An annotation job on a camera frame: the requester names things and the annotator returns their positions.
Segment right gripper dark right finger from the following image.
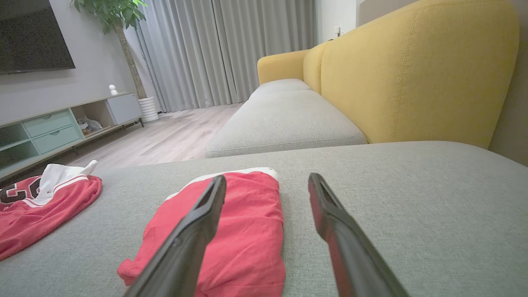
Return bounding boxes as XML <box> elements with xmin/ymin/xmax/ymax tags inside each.
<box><xmin>308</xmin><ymin>173</ymin><xmax>409</xmax><ymax>297</ymax></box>

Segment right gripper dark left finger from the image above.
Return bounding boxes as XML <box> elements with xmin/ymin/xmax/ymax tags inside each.
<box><xmin>124</xmin><ymin>175</ymin><xmax>227</xmax><ymax>297</ymax></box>

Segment red white basketball jersey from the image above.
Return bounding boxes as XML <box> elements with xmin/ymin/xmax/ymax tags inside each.
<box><xmin>0</xmin><ymin>160</ymin><xmax>102</xmax><ymax>261</ymax></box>

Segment red folded shorts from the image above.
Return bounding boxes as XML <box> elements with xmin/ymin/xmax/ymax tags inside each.
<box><xmin>117</xmin><ymin>167</ymin><xmax>286</xmax><ymax>297</ymax></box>

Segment large grey sofa chaise cushion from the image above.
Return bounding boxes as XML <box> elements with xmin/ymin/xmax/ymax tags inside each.
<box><xmin>0</xmin><ymin>141</ymin><xmax>528</xmax><ymax>297</ymax></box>

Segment white ribbed plant pot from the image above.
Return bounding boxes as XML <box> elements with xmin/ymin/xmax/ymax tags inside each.
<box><xmin>138</xmin><ymin>96</ymin><xmax>160</xmax><ymax>123</ymax></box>

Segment grey sofa seat cushion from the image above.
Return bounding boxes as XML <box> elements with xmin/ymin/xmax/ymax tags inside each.
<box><xmin>250</xmin><ymin>78</ymin><xmax>312</xmax><ymax>99</ymax></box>
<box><xmin>205</xmin><ymin>90</ymin><xmax>368</xmax><ymax>158</ymax></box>

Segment grey cabinet door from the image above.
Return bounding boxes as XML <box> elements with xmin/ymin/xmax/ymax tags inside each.
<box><xmin>106</xmin><ymin>93</ymin><xmax>143</xmax><ymax>125</ymax></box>

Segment small grey shelf item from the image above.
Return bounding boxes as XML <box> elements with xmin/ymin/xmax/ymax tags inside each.
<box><xmin>76</xmin><ymin>117</ymin><xmax>103</xmax><ymax>135</ymax></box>

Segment low wooden television cabinet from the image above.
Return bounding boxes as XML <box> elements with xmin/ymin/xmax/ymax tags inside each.
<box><xmin>0</xmin><ymin>92</ymin><xmax>144</xmax><ymax>182</ymax></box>

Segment pale green cabinet drawer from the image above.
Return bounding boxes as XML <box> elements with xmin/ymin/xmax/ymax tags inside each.
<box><xmin>32</xmin><ymin>125</ymin><xmax>81</xmax><ymax>155</ymax></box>
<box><xmin>23</xmin><ymin>109</ymin><xmax>74</xmax><ymax>138</ymax></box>

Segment yellow sofa backrest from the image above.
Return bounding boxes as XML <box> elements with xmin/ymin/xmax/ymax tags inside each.
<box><xmin>257</xmin><ymin>0</ymin><xmax>519</xmax><ymax>149</ymax></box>

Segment grey pleated curtain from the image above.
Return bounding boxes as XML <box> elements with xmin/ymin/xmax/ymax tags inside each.
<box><xmin>124</xmin><ymin>0</ymin><xmax>318</xmax><ymax>113</ymax></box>

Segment green leafy potted tree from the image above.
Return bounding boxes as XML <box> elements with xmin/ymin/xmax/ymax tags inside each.
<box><xmin>70</xmin><ymin>0</ymin><xmax>148</xmax><ymax>99</ymax></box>

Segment black flat television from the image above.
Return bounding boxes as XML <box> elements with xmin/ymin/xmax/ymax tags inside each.
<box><xmin>0</xmin><ymin>0</ymin><xmax>76</xmax><ymax>75</ymax></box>

